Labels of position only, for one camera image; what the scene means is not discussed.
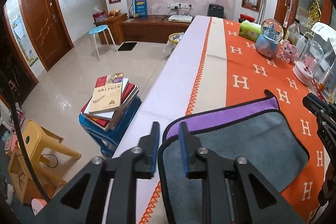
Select blue plastic stool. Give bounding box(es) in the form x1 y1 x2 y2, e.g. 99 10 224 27
79 96 142 157

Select snow globe with castle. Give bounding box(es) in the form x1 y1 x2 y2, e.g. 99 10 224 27
255 19 284 59

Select pink pig figurine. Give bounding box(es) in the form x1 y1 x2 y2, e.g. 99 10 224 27
278 40 298 64

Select trash bin with bag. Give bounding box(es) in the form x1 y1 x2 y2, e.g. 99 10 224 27
163 32 185 56

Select white set-top box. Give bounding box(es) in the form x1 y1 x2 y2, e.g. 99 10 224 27
168 15 193 23

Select blue poster board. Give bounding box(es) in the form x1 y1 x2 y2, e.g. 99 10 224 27
132 0 147 18

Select brown wooden door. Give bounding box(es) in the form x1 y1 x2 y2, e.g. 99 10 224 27
18 0 74 71

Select red pot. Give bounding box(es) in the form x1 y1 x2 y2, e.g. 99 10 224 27
239 14 255 23

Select yellow plastic chair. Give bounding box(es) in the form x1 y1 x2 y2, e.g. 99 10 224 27
7 119 81 205

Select wooden TV cabinet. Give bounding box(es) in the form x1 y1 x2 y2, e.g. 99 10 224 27
95 14 190 45

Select round light-blue stool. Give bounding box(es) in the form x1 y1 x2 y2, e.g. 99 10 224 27
88 24 118 61

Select clear oil bottle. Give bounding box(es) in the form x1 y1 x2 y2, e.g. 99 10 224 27
284 19 300 46

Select pink glass dome music box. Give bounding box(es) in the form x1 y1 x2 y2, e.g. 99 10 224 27
292 40 323 86

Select white water dispenser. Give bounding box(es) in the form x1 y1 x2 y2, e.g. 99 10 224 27
311 22 336 84

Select purple and grey towel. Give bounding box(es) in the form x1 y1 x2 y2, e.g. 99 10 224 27
158 90 309 223

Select orange H-pattern tablecloth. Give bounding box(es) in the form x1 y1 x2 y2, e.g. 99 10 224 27
115 16 329 223

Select black speaker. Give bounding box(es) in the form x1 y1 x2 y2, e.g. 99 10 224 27
207 4 224 19

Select green tissue pack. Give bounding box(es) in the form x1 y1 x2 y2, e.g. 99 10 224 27
239 20 261 42

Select black floor mat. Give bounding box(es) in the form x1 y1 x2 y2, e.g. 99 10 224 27
118 42 137 51

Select red tissue box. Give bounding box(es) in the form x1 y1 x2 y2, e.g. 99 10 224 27
93 7 107 23

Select stack of books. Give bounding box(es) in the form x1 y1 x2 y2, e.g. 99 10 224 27
81 73 139 131

